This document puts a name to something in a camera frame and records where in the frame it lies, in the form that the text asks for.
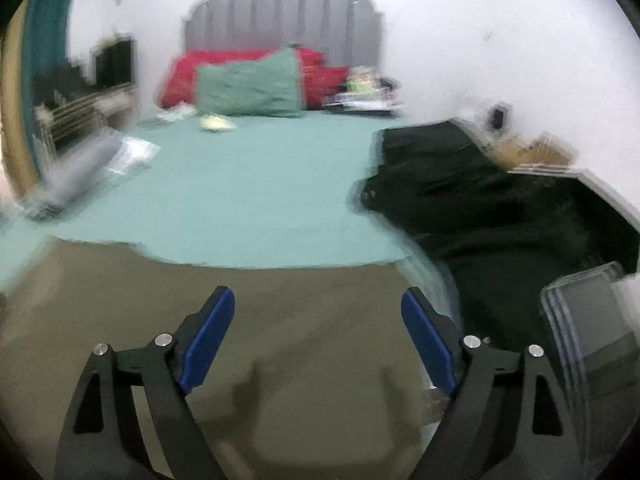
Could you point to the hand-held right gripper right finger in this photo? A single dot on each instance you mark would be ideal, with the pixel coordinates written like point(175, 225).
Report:
point(430, 345)

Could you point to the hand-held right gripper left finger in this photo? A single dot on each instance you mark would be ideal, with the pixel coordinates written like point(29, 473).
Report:
point(210, 335)

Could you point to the olive green zip jacket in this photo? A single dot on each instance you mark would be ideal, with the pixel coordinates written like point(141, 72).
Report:
point(310, 310)

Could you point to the black clothes heap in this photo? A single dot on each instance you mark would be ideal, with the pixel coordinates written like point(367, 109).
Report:
point(475, 210)

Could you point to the black smartphone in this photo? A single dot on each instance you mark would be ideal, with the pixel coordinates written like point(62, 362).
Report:
point(585, 320)

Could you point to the small white cloth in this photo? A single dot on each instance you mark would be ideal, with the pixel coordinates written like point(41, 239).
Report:
point(132, 155)

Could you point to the grey folded cloth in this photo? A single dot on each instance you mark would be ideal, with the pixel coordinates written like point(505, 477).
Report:
point(75, 175)

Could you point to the small yellow-green cloth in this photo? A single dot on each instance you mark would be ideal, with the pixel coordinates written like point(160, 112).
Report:
point(216, 123)

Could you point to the cardboard box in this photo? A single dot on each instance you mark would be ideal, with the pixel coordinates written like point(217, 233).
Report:
point(520, 152)

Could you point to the black board with white edge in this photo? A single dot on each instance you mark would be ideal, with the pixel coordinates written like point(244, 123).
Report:
point(600, 210)

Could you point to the white paper packet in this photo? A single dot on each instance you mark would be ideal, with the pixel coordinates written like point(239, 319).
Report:
point(175, 113)

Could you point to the small black speaker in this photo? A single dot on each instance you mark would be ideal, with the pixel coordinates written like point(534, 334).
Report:
point(499, 117)

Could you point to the green pillow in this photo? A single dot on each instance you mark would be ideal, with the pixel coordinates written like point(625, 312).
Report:
point(245, 90)

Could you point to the stack of papers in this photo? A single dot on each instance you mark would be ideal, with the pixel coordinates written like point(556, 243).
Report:
point(365, 101)

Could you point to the light wooden desk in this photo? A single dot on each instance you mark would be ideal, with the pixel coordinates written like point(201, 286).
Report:
point(85, 110)

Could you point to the green snack packet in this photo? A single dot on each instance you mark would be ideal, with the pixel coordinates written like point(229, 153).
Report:
point(362, 81)

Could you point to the black monitor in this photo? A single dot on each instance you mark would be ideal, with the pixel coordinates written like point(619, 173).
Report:
point(62, 87)

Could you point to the black computer tower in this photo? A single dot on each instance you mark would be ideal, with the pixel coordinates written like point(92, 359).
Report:
point(116, 62)

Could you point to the yellow curtain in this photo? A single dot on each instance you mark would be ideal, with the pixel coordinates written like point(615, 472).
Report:
point(15, 110)

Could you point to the grey upholstered headboard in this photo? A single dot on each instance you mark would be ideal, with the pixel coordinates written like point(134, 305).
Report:
point(280, 20)

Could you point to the teal curtain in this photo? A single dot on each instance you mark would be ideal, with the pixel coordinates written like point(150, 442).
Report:
point(45, 35)

